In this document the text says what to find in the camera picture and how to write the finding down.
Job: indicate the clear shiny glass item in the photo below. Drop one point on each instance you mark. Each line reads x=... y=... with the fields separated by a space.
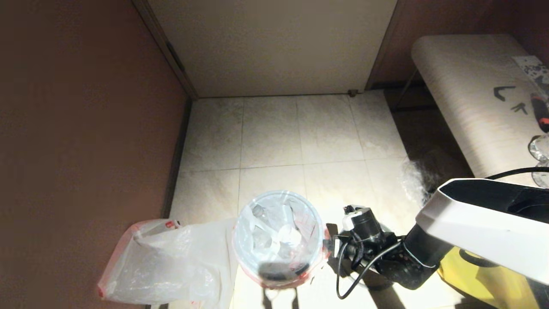
x=544 y=179
x=541 y=148

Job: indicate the white patterned paper sheet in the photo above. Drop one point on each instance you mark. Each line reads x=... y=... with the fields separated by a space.
x=534 y=68

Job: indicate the clear plastic bag dark contents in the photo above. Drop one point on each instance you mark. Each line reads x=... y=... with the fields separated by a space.
x=418 y=180

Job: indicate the white door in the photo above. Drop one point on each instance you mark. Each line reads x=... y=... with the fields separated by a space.
x=274 y=47

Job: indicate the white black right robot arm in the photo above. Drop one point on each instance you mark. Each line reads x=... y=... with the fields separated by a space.
x=484 y=223

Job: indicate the white trash bag red trim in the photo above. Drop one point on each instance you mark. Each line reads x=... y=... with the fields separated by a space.
x=163 y=266

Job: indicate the clear plastic bottle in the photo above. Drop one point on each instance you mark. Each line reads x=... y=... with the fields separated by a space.
x=289 y=236

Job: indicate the black cylindrical right wrist camera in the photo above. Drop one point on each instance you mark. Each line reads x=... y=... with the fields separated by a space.
x=364 y=223

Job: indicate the red-printed plastic bag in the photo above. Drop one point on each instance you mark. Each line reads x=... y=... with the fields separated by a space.
x=274 y=231

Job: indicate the light wood-grain table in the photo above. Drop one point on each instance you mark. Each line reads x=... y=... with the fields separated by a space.
x=463 y=86

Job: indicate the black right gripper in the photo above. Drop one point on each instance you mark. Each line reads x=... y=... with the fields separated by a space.
x=377 y=257

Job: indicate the yellow plastic bag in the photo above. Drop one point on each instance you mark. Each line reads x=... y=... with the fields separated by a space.
x=480 y=287

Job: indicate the small black hex key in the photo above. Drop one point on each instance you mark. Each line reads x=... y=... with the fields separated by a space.
x=520 y=108

